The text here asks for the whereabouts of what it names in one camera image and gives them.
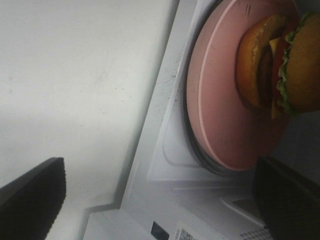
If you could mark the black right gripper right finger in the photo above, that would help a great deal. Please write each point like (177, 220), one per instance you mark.
(288, 202)

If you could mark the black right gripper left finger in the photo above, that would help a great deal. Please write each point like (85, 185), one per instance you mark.
(30, 204)

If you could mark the pink round plate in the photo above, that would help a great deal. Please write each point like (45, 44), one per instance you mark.
(227, 128)

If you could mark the toy burger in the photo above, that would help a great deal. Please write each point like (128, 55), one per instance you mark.
(278, 64)

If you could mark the white warning label sticker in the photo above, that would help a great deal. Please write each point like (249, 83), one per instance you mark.
(184, 231)

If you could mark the white microwave oven body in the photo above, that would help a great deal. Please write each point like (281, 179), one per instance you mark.
(165, 183)

